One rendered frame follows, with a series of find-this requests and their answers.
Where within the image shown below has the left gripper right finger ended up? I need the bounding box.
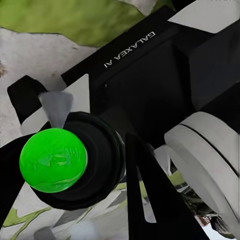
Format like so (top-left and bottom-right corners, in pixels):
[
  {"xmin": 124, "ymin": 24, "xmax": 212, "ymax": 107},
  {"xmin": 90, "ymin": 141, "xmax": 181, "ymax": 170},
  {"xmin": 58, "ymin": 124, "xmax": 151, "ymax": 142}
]
[{"xmin": 124, "ymin": 133, "xmax": 210, "ymax": 240}]

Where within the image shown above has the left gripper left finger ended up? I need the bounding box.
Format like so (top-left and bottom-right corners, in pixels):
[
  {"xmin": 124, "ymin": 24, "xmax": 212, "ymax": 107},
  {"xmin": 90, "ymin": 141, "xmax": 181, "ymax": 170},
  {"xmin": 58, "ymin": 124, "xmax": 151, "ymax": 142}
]
[{"xmin": 0, "ymin": 134, "xmax": 33, "ymax": 229}]

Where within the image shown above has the insectifuge atomizer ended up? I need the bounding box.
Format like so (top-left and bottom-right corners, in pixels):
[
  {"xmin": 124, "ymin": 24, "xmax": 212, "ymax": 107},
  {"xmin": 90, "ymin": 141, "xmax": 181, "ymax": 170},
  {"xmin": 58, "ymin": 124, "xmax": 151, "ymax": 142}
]
[{"xmin": 19, "ymin": 91, "xmax": 126, "ymax": 211}]

